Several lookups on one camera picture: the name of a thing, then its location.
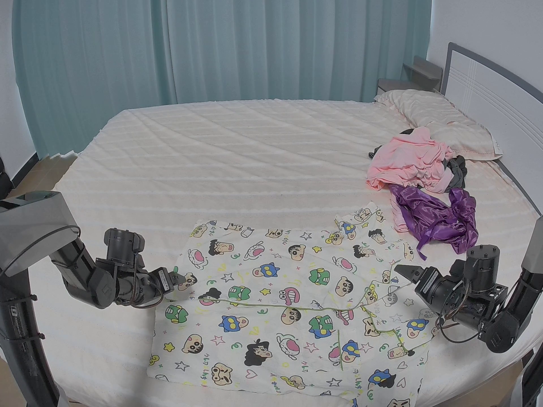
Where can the pale pink garment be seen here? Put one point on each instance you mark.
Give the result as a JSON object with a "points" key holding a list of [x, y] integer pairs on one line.
{"points": [[399, 223]]}

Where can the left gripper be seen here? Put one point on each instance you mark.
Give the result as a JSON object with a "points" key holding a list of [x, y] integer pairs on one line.
{"points": [[155, 286]]}

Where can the black garment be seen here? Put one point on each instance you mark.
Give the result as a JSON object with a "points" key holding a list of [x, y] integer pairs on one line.
{"points": [[406, 132]]}

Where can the blue-green curtain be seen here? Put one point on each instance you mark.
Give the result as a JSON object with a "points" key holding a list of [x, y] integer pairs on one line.
{"points": [[212, 36]]}

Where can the grey bedside table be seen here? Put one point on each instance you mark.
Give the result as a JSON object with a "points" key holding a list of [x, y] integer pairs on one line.
{"points": [[420, 72]]}

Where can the cream pillow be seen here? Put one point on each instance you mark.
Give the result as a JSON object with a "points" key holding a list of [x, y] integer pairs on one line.
{"points": [[445, 117]]}

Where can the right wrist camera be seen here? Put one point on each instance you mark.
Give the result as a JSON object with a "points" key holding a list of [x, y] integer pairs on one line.
{"points": [[458, 268]]}

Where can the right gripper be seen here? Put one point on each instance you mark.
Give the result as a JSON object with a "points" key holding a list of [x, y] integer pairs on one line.
{"points": [[439, 288]]}

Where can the bed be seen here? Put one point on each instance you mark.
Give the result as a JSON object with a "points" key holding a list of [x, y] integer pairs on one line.
{"points": [[233, 155]]}

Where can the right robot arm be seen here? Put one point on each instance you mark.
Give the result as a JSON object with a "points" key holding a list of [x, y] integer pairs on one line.
{"points": [[505, 324]]}

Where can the white printed pyjama top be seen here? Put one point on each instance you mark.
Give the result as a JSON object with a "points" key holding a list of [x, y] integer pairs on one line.
{"points": [[275, 312]]}

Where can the purple satin garment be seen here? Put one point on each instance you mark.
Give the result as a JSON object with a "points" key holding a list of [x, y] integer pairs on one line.
{"points": [[428, 216]]}

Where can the dark grey chair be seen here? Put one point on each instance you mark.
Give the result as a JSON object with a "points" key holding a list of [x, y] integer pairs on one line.
{"points": [[4, 180]]}

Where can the dark grey garment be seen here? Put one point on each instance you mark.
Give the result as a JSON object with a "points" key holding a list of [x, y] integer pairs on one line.
{"points": [[457, 172]]}

